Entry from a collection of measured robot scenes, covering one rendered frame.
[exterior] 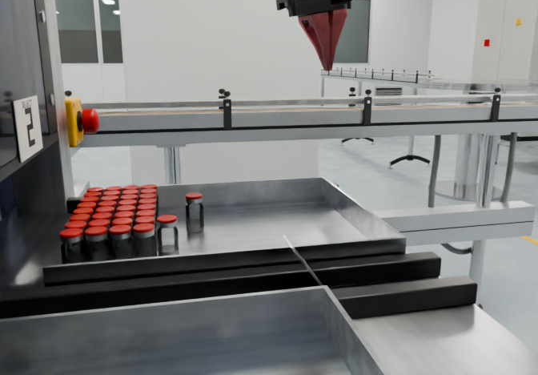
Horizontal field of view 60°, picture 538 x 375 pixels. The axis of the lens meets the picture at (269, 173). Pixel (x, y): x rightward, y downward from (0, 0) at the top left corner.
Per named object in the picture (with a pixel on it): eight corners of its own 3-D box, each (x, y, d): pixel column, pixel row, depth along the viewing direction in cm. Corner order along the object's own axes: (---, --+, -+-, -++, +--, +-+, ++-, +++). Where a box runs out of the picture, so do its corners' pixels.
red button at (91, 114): (72, 135, 72) (70, 110, 71) (77, 132, 76) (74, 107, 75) (98, 135, 73) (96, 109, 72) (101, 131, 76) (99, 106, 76)
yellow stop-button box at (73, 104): (26, 149, 69) (19, 101, 68) (38, 142, 76) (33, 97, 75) (79, 147, 71) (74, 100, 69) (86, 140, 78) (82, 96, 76)
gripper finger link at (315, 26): (303, 72, 65) (295, 2, 62) (351, 64, 66) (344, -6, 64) (319, 74, 59) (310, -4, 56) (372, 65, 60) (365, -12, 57)
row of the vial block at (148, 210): (134, 275, 46) (131, 231, 45) (142, 217, 63) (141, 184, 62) (157, 272, 46) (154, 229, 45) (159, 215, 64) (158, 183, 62)
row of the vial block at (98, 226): (86, 279, 45) (82, 234, 44) (108, 219, 62) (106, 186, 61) (110, 277, 46) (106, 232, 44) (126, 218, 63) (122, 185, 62)
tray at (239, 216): (46, 304, 41) (42, 268, 40) (92, 212, 66) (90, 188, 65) (403, 269, 48) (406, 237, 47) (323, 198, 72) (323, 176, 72)
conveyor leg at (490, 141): (467, 325, 183) (488, 132, 165) (454, 314, 192) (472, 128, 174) (487, 323, 185) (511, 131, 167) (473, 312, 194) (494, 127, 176)
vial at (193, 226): (186, 234, 57) (185, 200, 56) (186, 227, 59) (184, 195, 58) (204, 232, 57) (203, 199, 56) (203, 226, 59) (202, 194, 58)
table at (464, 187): (447, 211, 346) (458, 84, 324) (388, 181, 435) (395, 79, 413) (554, 203, 365) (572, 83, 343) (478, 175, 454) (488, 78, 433)
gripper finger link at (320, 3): (287, 75, 65) (277, 5, 62) (335, 66, 66) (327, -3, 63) (301, 78, 58) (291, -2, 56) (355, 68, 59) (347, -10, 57)
